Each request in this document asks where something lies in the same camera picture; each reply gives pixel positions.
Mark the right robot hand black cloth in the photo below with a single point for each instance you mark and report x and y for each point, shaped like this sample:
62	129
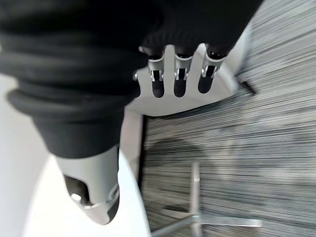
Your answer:
74	61

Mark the white round tea table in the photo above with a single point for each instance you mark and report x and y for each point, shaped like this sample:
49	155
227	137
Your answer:
37	209

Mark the silver metal star chair base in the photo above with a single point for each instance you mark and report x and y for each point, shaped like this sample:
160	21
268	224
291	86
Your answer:
196	217

